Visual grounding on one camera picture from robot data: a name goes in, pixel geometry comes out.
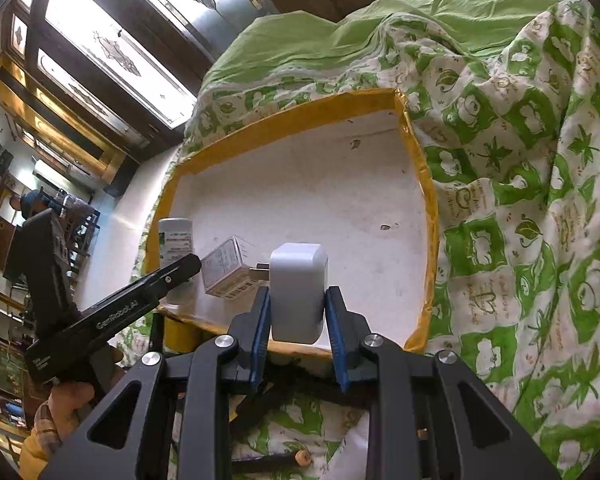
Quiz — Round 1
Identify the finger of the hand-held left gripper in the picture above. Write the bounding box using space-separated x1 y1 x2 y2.
135 254 202 306

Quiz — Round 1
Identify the white air conditioner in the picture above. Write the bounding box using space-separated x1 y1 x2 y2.
32 160 72 184

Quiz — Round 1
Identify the person's left forearm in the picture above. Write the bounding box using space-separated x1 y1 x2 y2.
19 400 66 476

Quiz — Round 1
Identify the person's left hand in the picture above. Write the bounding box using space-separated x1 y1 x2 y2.
35 347 126 443

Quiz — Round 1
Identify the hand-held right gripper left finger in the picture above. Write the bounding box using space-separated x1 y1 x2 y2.
39 287 273 480

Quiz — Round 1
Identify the green and white printed blanket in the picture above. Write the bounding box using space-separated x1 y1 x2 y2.
130 0 600 480

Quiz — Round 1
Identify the white plug charger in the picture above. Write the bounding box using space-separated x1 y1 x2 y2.
250 243 329 346

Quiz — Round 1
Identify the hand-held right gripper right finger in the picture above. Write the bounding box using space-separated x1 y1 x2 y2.
324 286 563 480

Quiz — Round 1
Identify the black marker pen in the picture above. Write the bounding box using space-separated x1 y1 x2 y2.
232 451 314 475

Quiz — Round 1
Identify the small white carton box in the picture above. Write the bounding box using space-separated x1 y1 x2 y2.
200 236 262 301

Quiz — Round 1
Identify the yellow cardboard tray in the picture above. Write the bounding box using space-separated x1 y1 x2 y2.
145 87 440 358

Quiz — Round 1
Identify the white bottle green label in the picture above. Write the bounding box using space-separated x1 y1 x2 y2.
158 217 196 306

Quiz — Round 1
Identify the plain green bed sheet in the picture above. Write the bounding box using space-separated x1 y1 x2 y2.
200 0 581 93

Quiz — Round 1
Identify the yellow wooden door frame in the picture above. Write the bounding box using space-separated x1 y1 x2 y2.
0 55 126 186

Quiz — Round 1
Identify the etched glass window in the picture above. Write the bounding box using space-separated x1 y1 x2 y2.
10 0 261 131

